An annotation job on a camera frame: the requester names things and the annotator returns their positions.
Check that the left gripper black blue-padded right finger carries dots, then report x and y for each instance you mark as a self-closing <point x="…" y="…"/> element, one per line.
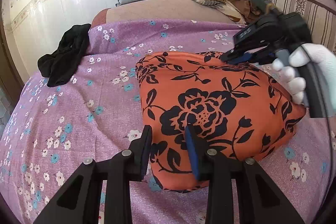
<point x="237" y="183"/>

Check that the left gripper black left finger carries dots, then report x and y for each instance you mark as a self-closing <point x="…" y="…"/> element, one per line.
<point x="100" y="191"/>

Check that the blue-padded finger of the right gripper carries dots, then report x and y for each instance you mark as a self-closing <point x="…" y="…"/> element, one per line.
<point x="234" y="57"/>

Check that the purple floral bedsheet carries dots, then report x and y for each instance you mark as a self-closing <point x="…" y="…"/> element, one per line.
<point x="98" y="113"/>

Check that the striped pillow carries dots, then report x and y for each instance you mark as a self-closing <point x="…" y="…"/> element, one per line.
<point x="320" y="21"/>

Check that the pink mattress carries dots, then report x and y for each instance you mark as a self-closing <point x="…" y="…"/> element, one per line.
<point x="160" y="9"/>

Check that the white gloved right hand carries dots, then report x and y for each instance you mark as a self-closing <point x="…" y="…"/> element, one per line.
<point x="296" y="85"/>

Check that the orange black floral garment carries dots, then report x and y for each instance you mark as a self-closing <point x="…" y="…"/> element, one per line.
<point x="239" y="110"/>

